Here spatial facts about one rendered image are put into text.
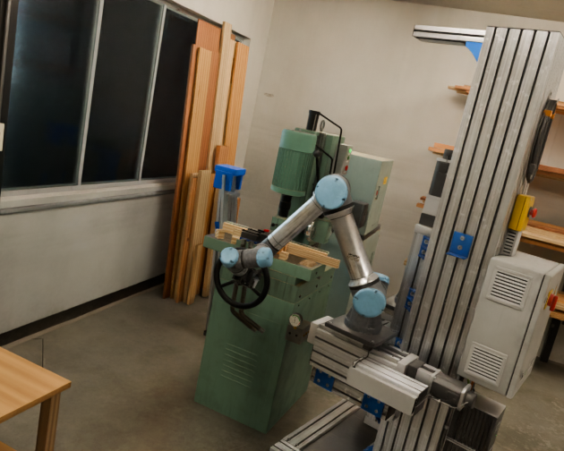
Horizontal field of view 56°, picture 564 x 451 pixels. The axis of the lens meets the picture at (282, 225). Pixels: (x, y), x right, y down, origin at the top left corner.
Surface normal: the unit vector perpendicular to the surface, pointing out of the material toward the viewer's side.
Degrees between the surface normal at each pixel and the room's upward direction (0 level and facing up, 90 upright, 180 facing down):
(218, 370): 90
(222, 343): 90
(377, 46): 90
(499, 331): 90
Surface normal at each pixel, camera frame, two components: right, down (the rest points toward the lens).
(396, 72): -0.36, 0.12
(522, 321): -0.58, 0.05
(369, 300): -0.17, 0.29
